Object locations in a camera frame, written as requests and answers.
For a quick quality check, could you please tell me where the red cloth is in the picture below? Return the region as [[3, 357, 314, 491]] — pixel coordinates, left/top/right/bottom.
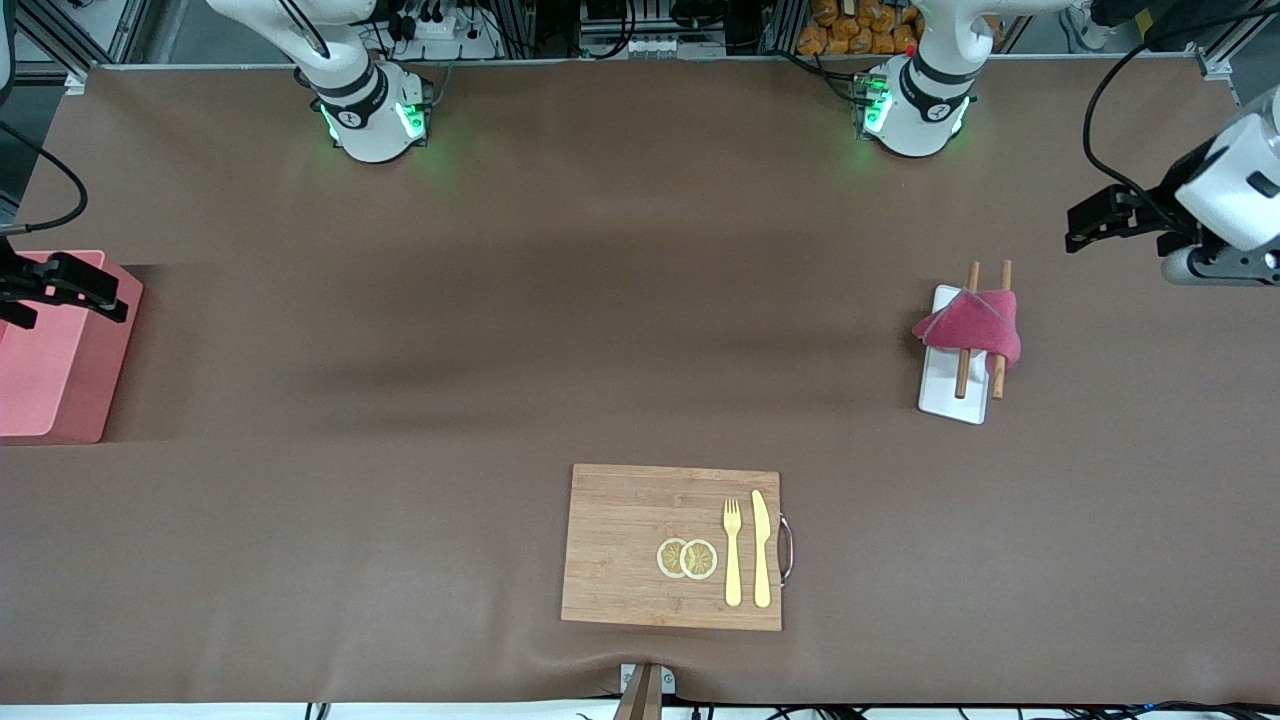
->
[[912, 288, 1023, 375]]

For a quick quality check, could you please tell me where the pink plastic bin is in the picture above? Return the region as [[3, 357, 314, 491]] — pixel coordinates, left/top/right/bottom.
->
[[0, 250, 144, 445]]

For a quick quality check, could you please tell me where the brown wooden rod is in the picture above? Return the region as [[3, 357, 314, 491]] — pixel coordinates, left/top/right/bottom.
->
[[991, 259, 1014, 401], [954, 262, 982, 400]]

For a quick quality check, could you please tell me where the white rack base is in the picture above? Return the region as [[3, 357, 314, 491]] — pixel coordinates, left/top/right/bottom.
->
[[918, 284, 991, 426]]

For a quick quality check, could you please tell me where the orange snack pile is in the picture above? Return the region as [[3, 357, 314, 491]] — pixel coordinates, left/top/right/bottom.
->
[[797, 0, 923, 57]]

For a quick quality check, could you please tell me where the white power strip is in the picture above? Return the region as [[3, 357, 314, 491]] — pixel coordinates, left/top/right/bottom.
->
[[392, 0, 503, 61]]

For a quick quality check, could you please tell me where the yellow plastic knife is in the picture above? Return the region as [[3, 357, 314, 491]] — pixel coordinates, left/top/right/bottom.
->
[[751, 489, 773, 609]]

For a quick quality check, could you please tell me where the yellow plastic fork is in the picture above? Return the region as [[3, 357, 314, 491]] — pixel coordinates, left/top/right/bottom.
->
[[723, 497, 744, 608]]

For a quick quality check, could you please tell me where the wooden cutting board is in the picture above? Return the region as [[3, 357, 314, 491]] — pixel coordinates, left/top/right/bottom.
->
[[560, 463, 784, 633]]

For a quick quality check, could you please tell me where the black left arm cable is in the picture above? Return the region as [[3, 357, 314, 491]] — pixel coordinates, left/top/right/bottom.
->
[[1082, 5, 1216, 233]]

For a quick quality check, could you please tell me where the grey table clamp bracket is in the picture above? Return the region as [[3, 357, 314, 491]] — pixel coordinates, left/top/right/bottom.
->
[[612, 662, 677, 720]]

